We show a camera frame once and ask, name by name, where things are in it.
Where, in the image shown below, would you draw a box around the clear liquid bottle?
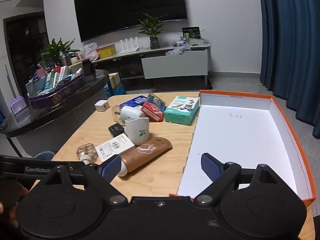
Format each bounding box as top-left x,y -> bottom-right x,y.
76,143 -> 97,165

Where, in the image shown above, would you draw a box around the black television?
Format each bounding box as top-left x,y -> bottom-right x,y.
73,0 -> 188,43

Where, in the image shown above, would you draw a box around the white cardboard tray orange rim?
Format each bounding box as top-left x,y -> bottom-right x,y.
170,90 -> 317,207

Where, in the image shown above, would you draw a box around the red playing card box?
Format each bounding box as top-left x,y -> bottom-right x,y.
141,92 -> 167,122

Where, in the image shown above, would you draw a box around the small purple container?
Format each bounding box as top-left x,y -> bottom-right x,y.
10,97 -> 27,114

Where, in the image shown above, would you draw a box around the blue bag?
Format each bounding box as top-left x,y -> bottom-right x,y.
104,81 -> 125,98

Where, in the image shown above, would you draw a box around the black charger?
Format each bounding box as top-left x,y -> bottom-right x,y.
108,123 -> 125,137

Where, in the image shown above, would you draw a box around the white router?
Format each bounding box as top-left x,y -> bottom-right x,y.
117,37 -> 145,55

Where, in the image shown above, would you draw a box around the white plastic bag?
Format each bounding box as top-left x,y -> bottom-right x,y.
82,42 -> 99,61

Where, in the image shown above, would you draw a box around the potted plant dark pot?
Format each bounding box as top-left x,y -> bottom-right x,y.
136,12 -> 168,50

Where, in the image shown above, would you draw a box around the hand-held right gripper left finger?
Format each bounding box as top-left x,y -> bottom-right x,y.
41,154 -> 128,205

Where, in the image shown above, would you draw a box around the clear plastic containers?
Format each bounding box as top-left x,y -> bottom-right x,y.
171,39 -> 190,48

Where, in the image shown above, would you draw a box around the black upright box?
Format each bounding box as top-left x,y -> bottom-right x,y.
82,59 -> 93,77

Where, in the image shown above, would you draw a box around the brown tube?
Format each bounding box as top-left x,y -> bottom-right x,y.
117,137 -> 173,177

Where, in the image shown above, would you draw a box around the teal plaster box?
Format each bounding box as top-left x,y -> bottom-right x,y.
164,96 -> 200,126

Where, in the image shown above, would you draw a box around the black green box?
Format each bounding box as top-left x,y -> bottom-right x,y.
182,26 -> 204,42

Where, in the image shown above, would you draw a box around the clear plastic bag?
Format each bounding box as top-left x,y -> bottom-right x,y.
165,48 -> 187,56

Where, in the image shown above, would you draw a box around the small white labelled box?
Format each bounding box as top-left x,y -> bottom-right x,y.
95,134 -> 135,162

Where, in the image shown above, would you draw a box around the potted plant metal pot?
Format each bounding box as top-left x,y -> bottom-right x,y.
40,38 -> 80,67

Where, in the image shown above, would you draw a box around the green white carton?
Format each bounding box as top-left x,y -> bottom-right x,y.
44,71 -> 60,90

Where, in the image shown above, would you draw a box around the cardboard box yellow tape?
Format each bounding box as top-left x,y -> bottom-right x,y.
108,72 -> 121,90

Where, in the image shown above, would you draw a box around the white television cabinet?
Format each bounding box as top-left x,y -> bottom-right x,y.
94,42 -> 212,88

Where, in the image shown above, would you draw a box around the purple patterned tray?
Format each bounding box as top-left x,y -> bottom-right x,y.
29,73 -> 86,110

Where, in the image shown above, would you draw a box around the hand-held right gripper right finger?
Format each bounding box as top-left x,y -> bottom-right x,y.
194,152 -> 278,205

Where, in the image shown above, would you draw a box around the person's left hand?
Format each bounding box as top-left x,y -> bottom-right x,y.
0,180 -> 29,228

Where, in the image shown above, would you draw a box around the blue curtain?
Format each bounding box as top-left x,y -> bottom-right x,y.
257,0 -> 320,139

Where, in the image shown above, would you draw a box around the dark glass table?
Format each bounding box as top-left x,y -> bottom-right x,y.
0,69 -> 110,157

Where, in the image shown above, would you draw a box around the dark shelf cabinet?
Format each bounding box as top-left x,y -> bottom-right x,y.
4,11 -> 49,99

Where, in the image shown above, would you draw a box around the blue tin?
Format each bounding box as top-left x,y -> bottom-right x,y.
119,95 -> 148,109

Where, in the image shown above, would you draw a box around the white plug-in device clear cap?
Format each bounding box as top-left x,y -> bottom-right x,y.
112,104 -> 147,125

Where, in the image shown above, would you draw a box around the white square adapter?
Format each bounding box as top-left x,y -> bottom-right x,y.
95,100 -> 110,112

